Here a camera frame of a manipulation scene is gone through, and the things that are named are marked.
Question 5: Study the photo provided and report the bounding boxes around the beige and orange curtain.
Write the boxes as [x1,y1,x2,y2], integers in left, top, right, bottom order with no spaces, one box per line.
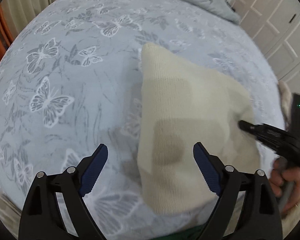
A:
[0,0,55,77]

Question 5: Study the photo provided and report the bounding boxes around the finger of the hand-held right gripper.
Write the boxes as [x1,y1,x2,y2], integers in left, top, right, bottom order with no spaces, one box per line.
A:
[255,134,292,153]
[239,120,289,138]

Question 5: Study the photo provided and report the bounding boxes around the cream knit cardigan red buttons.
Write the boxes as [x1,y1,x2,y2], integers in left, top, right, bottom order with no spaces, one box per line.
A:
[136,42,262,217]

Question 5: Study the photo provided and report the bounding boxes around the bed with butterfly sheet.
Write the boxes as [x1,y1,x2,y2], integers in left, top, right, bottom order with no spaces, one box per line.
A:
[0,0,289,240]

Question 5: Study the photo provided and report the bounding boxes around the cream fluffy cloth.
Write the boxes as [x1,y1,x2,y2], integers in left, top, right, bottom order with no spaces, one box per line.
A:
[277,80,294,128]

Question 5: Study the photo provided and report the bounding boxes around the person's right hand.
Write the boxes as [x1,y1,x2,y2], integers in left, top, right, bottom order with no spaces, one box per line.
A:
[268,157,300,217]

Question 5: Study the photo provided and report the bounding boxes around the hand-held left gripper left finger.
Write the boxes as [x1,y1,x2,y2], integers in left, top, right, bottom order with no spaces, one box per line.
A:
[18,144,108,240]

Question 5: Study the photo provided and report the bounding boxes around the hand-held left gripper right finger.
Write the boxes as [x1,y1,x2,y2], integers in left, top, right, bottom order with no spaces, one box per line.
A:
[193,142,283,240]

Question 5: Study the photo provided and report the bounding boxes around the white wardrobe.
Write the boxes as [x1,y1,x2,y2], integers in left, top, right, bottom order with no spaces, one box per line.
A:
[224,0,300,82]

